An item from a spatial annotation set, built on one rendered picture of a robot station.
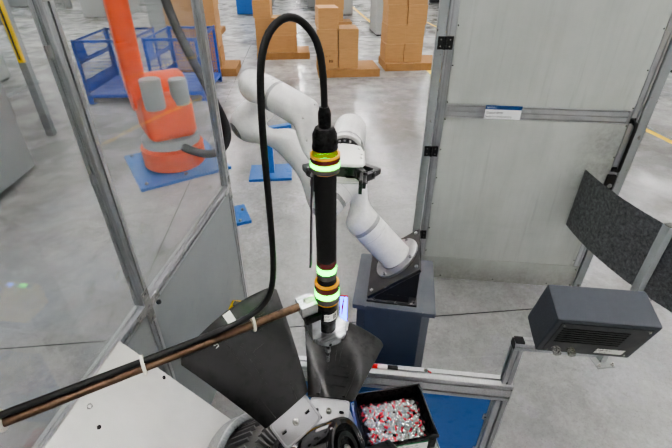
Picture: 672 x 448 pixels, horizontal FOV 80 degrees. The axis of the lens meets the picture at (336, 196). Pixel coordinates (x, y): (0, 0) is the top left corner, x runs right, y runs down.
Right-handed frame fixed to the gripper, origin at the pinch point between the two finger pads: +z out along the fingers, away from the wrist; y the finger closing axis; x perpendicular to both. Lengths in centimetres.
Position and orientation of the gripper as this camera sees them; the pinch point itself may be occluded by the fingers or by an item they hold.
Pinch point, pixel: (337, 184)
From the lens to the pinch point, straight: 81.0
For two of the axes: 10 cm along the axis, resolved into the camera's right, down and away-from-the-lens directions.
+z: -1.1, 5.1, -8.5
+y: -9.9, -0.5, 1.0
